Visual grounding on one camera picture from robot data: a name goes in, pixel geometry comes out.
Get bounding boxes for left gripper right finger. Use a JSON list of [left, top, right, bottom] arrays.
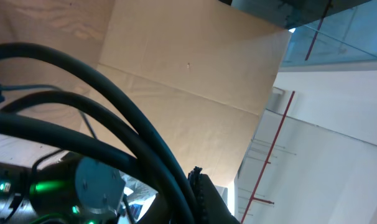
[[188, 167, 239, 224]]

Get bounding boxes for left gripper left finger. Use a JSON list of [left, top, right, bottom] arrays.
[[138, 193, 176, 224]]

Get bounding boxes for black usb cable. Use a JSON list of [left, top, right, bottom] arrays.
[[0, 42, 198, 224]]

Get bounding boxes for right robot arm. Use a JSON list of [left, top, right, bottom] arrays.
[[0, 157, 126, 223]]

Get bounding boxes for cardboard panel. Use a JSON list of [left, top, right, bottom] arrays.
[[97, 1, 291, 187]]

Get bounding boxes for red pipe on wall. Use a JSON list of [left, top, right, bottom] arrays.
[[240, 91, 296, 224]]

